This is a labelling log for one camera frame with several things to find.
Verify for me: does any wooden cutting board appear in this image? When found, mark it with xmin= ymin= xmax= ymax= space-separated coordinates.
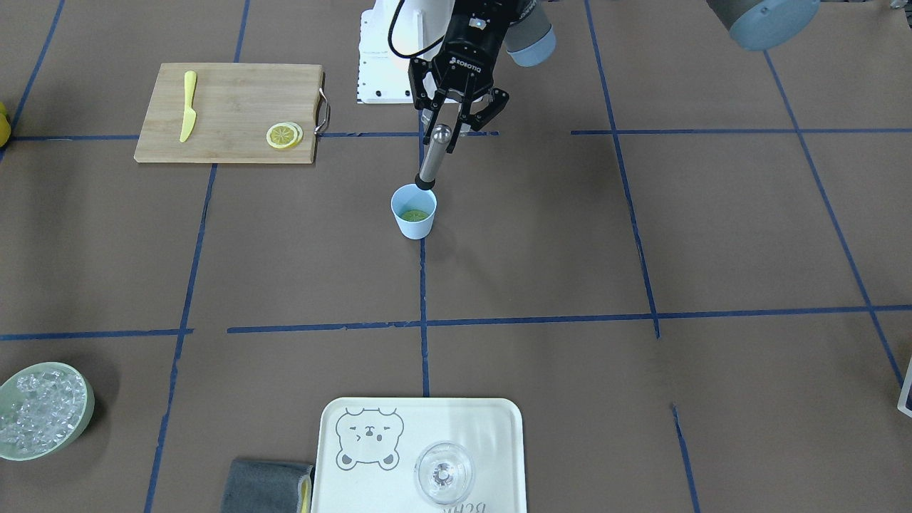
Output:
xmin=134 ymin=63 xmax=329 ymax=165

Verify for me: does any metal muddler with black tip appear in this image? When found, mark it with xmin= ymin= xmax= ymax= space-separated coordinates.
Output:
xmin=415 ymin=123 xmax=452 ymax=191

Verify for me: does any clear wine glass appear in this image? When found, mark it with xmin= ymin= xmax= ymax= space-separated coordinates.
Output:
xmin=413 ymin=440 xmax=475 ymax=507

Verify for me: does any yellow lemon slice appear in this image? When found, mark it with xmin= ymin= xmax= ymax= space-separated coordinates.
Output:
xmin=398 ymin=209 xmax=430 ymax=223

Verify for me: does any lemon slice on board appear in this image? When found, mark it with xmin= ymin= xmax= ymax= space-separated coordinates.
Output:
xmin=265 ymin=121 xmax=304 ymax=150

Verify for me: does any green bowl with ice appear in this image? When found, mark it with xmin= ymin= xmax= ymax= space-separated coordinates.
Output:
xmin=1 ymin=363 xmax=95 ymax=462

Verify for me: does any dark grey folded cloth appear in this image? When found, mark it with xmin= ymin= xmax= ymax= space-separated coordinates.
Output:
xmin=219 ymin=459 xmax=315 ymax=512

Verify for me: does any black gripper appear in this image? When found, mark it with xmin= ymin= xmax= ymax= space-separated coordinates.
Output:
xmin=408 ymin=1 xmax=524 ymax=155

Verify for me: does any cream serving tray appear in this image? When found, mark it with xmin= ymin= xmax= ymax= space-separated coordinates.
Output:
xmin=310 ymin=397 xmax=528 ymax=512

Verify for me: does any light blue plastic cup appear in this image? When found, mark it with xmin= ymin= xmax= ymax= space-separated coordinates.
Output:
xmin=390 ymin=184 xmax=437 ymax=240

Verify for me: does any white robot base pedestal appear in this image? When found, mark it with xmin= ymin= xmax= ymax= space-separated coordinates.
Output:
xmin=356 ymin=1 xmax=454 ymax=105

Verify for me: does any yellow plastic knife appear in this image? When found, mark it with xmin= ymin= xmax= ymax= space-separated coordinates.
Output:
xmin=178 ymin=69 xmax=197 ymax=143

